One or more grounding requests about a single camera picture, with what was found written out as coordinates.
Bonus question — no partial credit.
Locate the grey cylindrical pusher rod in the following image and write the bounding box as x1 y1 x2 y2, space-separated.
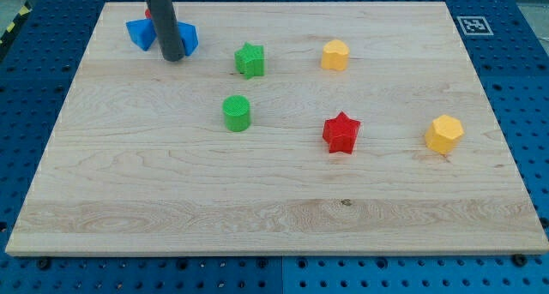
145 0 184 62

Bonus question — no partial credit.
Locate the red star block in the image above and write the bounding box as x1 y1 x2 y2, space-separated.
323 111 361 154

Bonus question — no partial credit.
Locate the green star block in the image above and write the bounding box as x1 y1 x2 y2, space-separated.
234 42 265 80

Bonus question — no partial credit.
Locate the yellow heart block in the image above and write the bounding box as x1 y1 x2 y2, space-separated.
321 39 350 71

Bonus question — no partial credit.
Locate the blue triangle block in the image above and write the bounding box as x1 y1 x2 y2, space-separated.
125 18 156 51

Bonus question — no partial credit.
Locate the blue cube block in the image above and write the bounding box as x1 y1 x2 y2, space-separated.
178 21 199 56

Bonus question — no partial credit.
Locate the green cylinder block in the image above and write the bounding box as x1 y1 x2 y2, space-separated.
222 95 250 132

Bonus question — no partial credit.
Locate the wooden board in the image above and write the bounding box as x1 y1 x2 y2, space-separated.
6 2 548 257

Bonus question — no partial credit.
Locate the black bolt left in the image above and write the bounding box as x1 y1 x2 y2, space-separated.
36 257 51 271

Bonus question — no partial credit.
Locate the black bolt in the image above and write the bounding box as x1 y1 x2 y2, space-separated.
511 254 528 267
36 257 51 271

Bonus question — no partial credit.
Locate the white fiducial marker tag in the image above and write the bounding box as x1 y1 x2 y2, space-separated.
457 15 493 36

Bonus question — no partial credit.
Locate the yellow hexagon block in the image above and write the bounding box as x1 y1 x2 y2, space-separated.
424 115 464 155

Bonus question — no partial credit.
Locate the black bolt right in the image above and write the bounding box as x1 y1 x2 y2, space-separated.
511 254 528 267

